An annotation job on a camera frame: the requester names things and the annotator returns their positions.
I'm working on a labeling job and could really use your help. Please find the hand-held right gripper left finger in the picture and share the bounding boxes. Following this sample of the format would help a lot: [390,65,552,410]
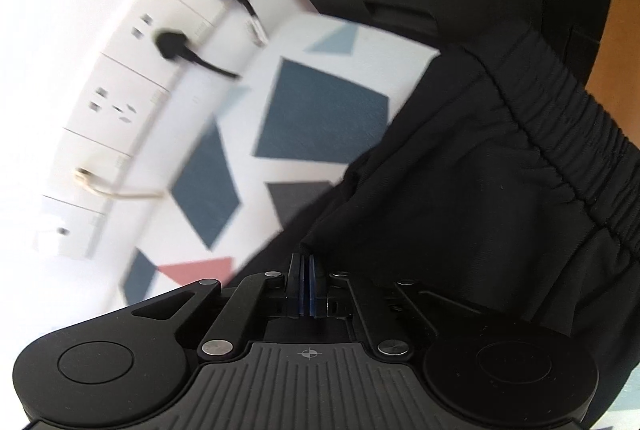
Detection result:
[131,253,307,358]

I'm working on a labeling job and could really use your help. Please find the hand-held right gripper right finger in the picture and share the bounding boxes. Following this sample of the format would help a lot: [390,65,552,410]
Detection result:
[306,254,481,357]

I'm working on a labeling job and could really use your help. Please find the dark pants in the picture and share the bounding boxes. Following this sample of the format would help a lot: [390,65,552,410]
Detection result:
[222,21,640,418]

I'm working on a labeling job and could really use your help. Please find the geometric patterned bed sheet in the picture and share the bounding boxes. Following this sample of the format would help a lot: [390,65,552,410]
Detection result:
[120,13,640,430]

